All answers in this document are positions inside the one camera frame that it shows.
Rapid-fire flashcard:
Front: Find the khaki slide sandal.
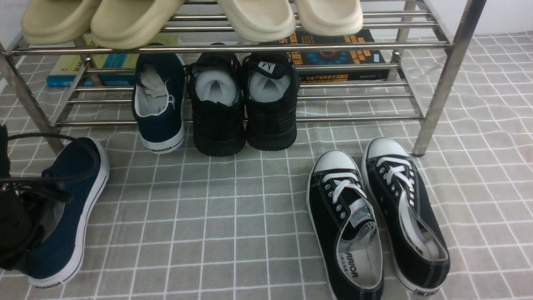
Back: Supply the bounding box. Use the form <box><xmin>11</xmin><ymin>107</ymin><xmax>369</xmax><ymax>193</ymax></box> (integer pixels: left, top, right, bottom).
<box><xmin>21</xmin><ymin>0</ymin><xmax>101</xmax><ymax>45</ymax></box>
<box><xmin>91</xmin><ymin>0</ymin><xmax>185</xmax><ymax>50</ymax></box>

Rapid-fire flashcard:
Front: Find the black knit sneaker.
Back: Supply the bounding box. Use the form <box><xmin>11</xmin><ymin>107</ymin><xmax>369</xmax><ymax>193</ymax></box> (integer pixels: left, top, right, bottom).
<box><xmin>188</xmin><ymin>52</ymin><xmax>246</xmax><ymax>157</ymax></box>
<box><xmin>242</xmin><ymin>52</ymin><xmax>300</xmax><ymax>151</ymax></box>

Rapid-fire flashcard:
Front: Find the grey checked table cloth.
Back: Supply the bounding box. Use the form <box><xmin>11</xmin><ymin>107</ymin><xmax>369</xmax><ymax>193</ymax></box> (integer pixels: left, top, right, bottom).
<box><xmin>1</xmin><ymin>32</ymin><xmax>532</xmax><ymax>300</ymax></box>

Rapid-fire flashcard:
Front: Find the green blue book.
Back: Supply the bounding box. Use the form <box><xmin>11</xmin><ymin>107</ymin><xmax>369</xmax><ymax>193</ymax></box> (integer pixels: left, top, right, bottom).
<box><xmin>46</xmin><ymin>33</ymin><xmax>181</xmax><ymax>87</ymax></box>

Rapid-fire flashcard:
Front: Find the cream slide sandal right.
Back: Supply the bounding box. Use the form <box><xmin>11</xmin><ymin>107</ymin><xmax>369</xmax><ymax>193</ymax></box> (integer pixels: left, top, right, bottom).
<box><xmin>294</xmin><ymin>0</ymin><xmax>364</xmax><ymax>36</ymax></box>

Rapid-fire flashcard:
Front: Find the black orange book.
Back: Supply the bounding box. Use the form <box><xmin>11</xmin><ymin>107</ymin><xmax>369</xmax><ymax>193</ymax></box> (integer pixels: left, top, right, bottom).
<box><xmin>273</xmin><ymin>29</ymin><xmax>389</xmax><ymax>83</ymax></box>

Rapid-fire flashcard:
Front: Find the cream slide sandal left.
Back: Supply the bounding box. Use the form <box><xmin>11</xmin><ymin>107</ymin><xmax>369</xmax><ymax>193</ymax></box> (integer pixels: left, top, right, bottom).
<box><xmin>217</xmin><ymin>0</ymin><xmax>296</xmax><ymax>43</ymax></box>

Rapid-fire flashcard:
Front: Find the black canvas sneaker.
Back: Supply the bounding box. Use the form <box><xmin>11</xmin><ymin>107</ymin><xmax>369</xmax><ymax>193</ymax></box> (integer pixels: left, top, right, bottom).
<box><xmin>306</xmin><ymin>150</ymin><xmax>384</xmax><ymax>300</ymax></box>
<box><xmin>361</xmin><ymin>137</ymin><xmax>451</xmax><ymax>297</ymax></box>

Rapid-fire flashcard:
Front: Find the black knit sneaker left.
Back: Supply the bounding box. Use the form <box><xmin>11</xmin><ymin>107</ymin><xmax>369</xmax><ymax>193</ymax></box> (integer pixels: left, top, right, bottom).
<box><xmin>188</xmin><ymin>52</ymin><xmax>246</xmax><ymax>157</ymax></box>

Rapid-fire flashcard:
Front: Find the cream slide sandal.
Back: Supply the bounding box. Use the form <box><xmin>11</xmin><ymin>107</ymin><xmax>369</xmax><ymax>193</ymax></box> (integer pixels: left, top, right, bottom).
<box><xmin>217</xmin><ymin>0</ymin><xmax>296</xmax><ymax>43</ymax></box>
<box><xmin>294</xmin><ymin>0</ymin><xmax>364</xmax><ymax>36</ymax></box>

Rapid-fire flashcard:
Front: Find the khaki slide sandal right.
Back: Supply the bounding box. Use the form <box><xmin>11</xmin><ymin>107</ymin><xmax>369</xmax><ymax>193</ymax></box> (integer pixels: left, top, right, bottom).
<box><xmin>91</xmin><ymin>0</ymin><xmax>185</xmax><ymax>50</ymax></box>

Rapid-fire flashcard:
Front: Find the black knit sneaker right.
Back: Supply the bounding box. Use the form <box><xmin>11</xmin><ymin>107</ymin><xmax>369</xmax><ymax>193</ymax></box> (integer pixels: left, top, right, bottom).
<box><xmin>242</xmin><ymin>52</ymin><xmax>300</xmax><ymax>151</ymax></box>

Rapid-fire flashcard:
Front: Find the steel shoe rack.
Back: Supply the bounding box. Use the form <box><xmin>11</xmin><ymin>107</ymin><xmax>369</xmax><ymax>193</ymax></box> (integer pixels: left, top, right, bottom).
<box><xmin>1</xmin><ymin>0</ymin><xmax>486</xmax><ymax>156</ymax></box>

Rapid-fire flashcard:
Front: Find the black canvas sneaker left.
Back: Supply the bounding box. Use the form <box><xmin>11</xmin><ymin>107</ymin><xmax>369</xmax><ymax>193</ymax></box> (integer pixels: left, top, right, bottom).
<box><xmin>306</xmin><ymin>150</ymin><xmax>384</xmax><ymax>300</ymax></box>

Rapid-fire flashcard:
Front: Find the black canvas sneaker right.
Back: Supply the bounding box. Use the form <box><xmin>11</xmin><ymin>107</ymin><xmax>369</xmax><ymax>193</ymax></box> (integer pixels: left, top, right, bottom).
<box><xmin>361</xmin><ymin>137</ymin><xmax>451</xmax><ymax>297</ymax></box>

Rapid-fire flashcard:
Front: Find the navy slip-on shoe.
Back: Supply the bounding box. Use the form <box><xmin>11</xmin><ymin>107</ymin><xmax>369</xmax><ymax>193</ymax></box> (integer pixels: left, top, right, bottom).
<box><xmin>132</xmin><ymin>53</ymin><xmax>188</xmax><ymax>154</ymax></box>
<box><xmin>24</xmin><ymin>137</ymin><xmax>109</xmax><ymax>289</ymax></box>

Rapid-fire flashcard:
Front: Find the khaki slide sandal left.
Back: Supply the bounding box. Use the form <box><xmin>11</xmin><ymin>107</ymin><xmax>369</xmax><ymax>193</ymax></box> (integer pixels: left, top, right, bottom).
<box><xmin>21</xmin><ymin>0</ymin><xmax>101</xmax><ymax>45</ymax></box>

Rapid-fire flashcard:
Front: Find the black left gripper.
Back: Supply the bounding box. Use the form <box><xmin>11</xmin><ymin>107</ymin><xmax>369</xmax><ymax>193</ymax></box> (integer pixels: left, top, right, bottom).
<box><xmin>0</xmin><ymin>125</ymin><xmax>55</xmax><ymax>271</ymax></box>

